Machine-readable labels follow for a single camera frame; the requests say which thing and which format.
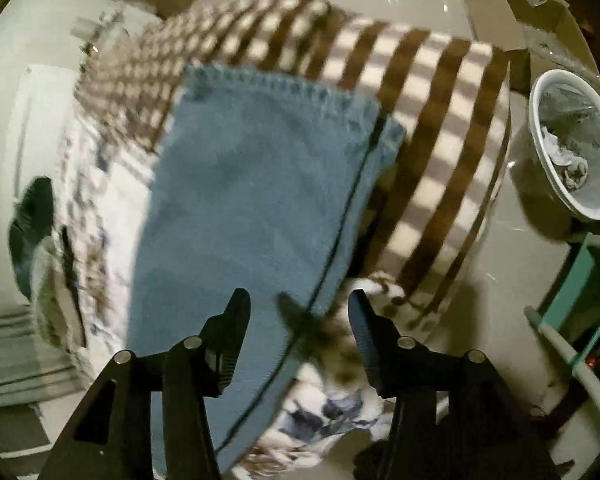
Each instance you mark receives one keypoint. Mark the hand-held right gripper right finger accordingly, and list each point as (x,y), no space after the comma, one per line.
(366,340)

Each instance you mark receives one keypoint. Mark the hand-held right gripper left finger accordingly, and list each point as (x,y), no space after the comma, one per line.
(229,345)

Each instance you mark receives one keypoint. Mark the blue towel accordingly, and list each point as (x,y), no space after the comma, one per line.
(240,200)

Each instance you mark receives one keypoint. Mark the patterned white blue cloth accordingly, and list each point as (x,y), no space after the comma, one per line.
(325,405)

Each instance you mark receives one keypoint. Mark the grey striped mat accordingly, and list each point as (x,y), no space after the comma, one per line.
(15,355)

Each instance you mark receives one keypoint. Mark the brown white checkered blanket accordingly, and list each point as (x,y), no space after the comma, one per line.
(430,135)

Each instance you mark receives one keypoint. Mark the teal stool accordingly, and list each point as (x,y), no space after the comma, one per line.
(580,285)

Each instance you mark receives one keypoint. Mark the dark green cloth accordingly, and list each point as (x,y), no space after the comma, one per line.
(30,230)

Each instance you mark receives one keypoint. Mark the white waste bin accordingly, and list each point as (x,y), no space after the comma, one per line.
(575,145)

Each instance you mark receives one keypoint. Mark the cardboard box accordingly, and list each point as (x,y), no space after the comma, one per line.
(530,15)

